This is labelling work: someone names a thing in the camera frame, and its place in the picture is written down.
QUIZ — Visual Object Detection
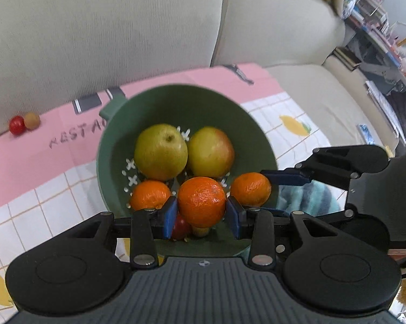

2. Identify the orange mandarin front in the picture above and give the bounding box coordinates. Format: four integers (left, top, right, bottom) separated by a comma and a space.
130, 180, 171, 211

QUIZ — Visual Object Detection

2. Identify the brown longan front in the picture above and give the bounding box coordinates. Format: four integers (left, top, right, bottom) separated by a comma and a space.
192, 226, 210, 238

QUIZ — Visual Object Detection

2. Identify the pink checkered picnic cloth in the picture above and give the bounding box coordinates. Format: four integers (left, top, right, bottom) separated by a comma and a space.
0, 62, 347, 324

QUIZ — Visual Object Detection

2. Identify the red cherry tomato front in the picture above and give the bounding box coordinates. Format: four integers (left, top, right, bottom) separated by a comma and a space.
171, 214, 192, 241

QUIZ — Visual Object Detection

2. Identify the orange mandarin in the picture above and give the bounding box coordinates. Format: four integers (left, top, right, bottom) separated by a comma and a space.
130, 180, 171, 211
177, 177, 226, 228
230, 172, 272, 207

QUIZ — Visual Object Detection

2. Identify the teal striped towel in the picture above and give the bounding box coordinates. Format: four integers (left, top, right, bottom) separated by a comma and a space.
276, 181, 341, 217

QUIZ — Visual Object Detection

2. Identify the beige sofa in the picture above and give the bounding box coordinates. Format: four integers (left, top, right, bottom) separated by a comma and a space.
0, 0, 406, 155

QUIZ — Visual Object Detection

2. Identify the red cherry tomato back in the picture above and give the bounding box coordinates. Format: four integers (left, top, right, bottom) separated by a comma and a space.
8, 116, 26, 136

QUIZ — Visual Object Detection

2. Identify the green colander bowl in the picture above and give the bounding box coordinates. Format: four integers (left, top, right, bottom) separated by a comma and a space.
96, 84, 278, 258

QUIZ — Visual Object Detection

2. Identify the brown longan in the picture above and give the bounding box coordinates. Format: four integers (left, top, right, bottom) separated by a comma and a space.
192, 226, 210, 238
24, 112, 40, 130

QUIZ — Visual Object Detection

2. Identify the brown longan back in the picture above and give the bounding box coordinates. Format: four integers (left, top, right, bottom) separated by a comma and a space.
24, 112, 40, 130

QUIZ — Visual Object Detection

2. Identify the red cherry tomato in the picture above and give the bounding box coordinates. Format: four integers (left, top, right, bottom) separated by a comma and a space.
8, 116, 26, 136
171, 214, 192, 241

